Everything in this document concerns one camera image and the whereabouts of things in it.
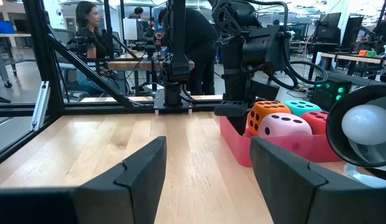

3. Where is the large teal foam die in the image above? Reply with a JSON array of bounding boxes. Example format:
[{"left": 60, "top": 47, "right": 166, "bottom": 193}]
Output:
[{"left": 283, "top": 100, "right": 323, "bottom": 117}]

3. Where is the white background table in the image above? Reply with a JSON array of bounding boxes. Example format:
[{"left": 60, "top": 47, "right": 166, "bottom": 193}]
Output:
[{"left": 315, "top": 51, "right": 386, "bottom": 78}]

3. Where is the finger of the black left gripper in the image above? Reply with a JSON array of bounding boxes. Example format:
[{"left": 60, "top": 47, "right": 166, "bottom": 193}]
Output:
[{"left": 235, "top": 116, "right": 248, "bottom": 136}]

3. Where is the person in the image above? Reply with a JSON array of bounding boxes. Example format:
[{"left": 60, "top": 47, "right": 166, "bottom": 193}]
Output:
[
  {"left": 371, "top": 7, "right": 386, "bottom": 44},
  {"left": 75, "top": 0, "right": 119, "bottom": 94},
  {"left": 157, "top": 6, "right": 219, "bottom": 96},
  {"left": 129, "top": 6, "right": 147, "bottom": 41}
]

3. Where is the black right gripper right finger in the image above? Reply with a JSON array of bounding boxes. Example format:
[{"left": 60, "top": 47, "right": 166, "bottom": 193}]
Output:
[{"left": 250, "top": 136, "right": 349, "bottom": 224}]

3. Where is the blue storage bin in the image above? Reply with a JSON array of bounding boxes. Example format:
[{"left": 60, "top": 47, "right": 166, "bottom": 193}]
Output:
[{"left": 0, "top": 21, "right": 15, "bottom": 34}]

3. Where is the large orange foam die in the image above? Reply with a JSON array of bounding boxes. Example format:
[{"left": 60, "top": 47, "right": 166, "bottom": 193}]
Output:
[{"left": 247, "top": 100, "right": 292, "bottom": 136}]

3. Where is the black computer with green lights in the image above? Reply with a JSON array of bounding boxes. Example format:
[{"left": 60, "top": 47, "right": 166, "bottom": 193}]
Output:
[{"left": 310, "top": 76, "right": 352, "bottom": 111}]

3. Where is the pink plastic bin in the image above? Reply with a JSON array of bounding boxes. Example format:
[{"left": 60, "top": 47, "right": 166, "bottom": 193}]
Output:
[{"left": 219, "top": 115, "right": 344, "bottom": 168}]

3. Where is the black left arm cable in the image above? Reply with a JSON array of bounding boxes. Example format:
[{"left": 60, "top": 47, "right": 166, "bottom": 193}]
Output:
[{"left": 248, "top": 0, "right": 329, "bottom": 86}]

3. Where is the large pink foam die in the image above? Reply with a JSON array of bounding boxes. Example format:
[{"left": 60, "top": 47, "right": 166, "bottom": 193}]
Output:
[{"left": 257, "top": 112, "right": 314, "bottom": 138}]

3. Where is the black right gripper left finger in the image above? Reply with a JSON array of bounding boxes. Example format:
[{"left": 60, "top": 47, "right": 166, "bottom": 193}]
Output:
[{"left": 71, "top": 136, "right": 167, "bottom": 224}]

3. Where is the black computer monitor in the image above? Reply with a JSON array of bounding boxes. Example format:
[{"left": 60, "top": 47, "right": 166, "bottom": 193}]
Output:
[
  {"left": 313, "top": 12, "right": 342, "bottom": 44},
  {"left": 340, "top": 15, "right": 364, "bottom": 49}
]

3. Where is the wooden background table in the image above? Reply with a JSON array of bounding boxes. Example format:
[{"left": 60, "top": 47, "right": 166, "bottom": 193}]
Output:
[{"left": 107, "top": 51, "right": 195, "bottom": 96}]

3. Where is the large red foam die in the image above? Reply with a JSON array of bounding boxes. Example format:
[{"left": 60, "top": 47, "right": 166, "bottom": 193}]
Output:
[{"left": 300, "top": 110, "right": 330, "bottom": 135}]

